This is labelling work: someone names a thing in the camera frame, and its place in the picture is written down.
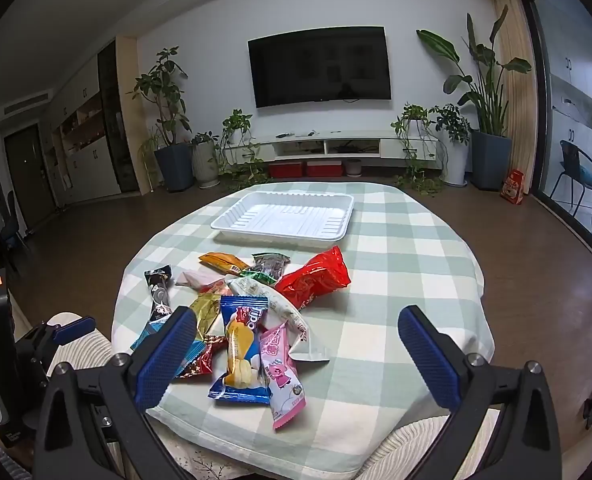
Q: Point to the white plastic tray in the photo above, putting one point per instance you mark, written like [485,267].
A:
[281,215]

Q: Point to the red storage box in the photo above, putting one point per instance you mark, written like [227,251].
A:
[324,168]
[286,170]

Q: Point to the tall tree plant blue pot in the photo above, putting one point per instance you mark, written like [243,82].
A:
[173,167]

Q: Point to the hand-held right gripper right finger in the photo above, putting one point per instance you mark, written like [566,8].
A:
[428,360]

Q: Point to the dark entrance door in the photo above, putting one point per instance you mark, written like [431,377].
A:
[28,175]

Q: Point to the small brown pot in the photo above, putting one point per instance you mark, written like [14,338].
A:
[353,167]

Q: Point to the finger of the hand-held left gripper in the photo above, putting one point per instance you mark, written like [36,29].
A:
[75,330]

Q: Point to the blue chips packet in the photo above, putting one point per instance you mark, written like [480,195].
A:
[241,350]

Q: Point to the wall mounted television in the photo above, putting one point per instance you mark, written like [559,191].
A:
[321,65]

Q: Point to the orange snack packet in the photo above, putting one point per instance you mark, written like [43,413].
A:
[221,261]

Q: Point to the red snack packet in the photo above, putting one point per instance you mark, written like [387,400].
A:
[316,277]

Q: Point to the person's right leg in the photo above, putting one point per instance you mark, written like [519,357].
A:
[400,452]

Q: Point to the small plant grey pot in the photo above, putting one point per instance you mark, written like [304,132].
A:
[206,162]

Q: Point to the green checked tablecloth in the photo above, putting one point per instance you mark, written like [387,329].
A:
[400,270]

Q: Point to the green raisin packet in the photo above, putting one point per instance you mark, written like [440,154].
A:
[271,262]

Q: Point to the person's left leg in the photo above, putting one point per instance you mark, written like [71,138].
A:
[91,356]

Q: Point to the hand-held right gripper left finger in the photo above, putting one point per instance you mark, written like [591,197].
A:
[168,355]

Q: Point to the black cookie packet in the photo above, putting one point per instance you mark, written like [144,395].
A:
[158,287]

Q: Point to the person's leg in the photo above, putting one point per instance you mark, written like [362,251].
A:
[400,452]
[91,356]

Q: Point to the black balcony chair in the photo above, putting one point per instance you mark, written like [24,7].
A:
[575,167]

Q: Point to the fruit print white packet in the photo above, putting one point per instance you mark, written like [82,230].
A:
[198,280]

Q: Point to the dark red star packet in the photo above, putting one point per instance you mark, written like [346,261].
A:
[201,362]

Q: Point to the gold snack packet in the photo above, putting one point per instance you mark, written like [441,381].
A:
[205,310]

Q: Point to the bushy plant white pot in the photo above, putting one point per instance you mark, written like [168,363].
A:
[454,160]

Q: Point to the large leaf plant blue pot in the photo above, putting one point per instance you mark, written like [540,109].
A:
[490,160]

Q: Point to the light blue snack packet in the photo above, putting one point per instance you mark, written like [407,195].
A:
[146,332]

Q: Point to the white television cabinet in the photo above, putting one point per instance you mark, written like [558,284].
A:
[355,146]

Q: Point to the pink snack packet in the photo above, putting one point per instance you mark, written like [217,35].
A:
[281,375]

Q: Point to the floral print cloth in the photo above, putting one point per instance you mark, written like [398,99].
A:
[211,471]

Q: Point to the cream white snack packet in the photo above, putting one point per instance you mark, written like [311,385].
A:
[286,310]

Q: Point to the red paper bag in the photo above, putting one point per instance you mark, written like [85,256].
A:
[513,187]

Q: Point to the beige curtain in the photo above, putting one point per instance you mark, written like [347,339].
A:
[513,90]

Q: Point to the trailing pothos plant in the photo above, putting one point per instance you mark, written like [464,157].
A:
[238,125]
[415,115]

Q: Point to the white wall cabinets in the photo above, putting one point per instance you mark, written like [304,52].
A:
[88,160]

